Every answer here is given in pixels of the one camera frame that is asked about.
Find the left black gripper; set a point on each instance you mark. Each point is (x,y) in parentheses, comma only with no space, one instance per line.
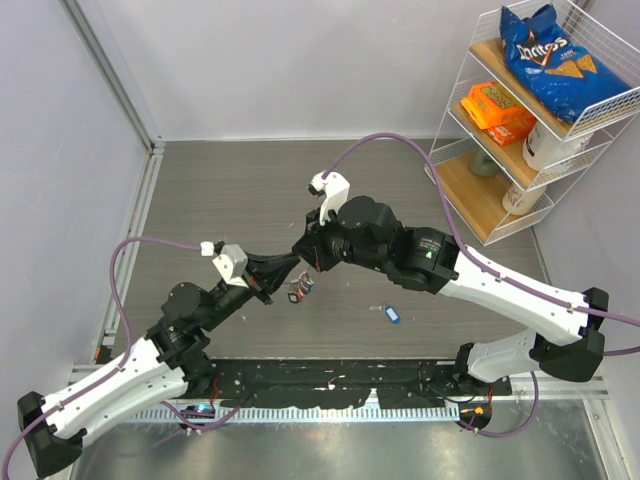
(266,274)

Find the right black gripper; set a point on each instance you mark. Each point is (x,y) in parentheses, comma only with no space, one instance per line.
(311,247)

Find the large metal keyring with keys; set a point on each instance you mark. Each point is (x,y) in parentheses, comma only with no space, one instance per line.
(300,287)

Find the key with blue tag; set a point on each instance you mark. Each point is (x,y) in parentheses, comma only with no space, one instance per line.
(389,311)

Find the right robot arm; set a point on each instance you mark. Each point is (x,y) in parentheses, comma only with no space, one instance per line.
(561,341)

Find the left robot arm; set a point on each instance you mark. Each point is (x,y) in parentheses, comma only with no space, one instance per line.
(168,361)

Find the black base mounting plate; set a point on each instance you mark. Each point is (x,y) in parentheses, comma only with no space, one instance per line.
(339,384)

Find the grey cup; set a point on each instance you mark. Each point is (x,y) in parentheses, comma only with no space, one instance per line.
(482,164)

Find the cream bottle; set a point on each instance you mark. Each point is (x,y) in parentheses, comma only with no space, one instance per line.
(519,202)

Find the orange snack box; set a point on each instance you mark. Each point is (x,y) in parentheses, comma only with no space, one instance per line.
(498,113)

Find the white plastic jug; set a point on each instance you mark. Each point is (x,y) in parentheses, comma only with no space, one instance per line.
(541,148)

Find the blue Doritos chip bag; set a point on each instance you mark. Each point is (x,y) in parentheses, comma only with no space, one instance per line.
(563,76)

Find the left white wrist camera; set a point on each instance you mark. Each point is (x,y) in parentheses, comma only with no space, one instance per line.
(229,260)

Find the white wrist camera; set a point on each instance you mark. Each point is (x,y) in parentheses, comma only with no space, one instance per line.
(229,260)
(335,189)

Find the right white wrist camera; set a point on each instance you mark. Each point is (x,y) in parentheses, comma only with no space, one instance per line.
(335,189)

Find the white slotted cable duct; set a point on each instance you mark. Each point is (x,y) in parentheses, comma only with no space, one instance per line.
(369,412)

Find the white wire shelf rack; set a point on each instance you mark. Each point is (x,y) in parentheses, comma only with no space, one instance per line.
(478,200)

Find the aluminium frame rail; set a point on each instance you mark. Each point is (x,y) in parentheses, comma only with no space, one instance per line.
(107,52)

